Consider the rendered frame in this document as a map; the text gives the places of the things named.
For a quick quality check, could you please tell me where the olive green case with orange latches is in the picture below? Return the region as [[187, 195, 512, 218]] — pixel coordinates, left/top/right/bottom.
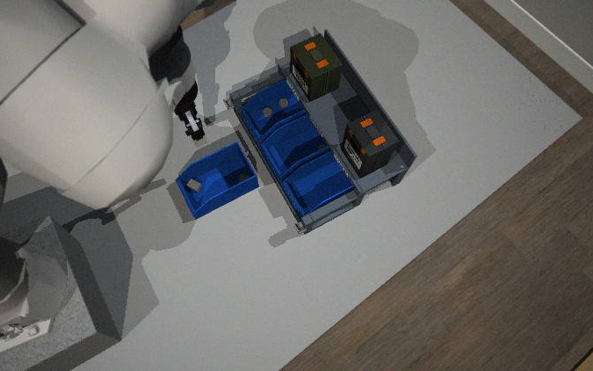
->
[[290, 33, 343, 102]]

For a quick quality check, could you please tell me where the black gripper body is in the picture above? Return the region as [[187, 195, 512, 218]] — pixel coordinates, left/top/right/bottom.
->
[[175, 80, 198, 120]]

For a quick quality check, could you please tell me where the grey shelf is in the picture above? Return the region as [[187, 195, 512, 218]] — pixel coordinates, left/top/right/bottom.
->
[[223, 29, 417, 235]]

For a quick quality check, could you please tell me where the blue bin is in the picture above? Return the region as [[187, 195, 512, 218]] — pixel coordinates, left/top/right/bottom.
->
[[283, 151, 354, 218], [176, 142, 259, 219], [241, 80, 307, 147], [260, 114, 330, 183]]

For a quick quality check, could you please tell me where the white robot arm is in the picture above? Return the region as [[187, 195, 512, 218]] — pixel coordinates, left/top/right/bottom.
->
[[0, 0, 216, 353]]

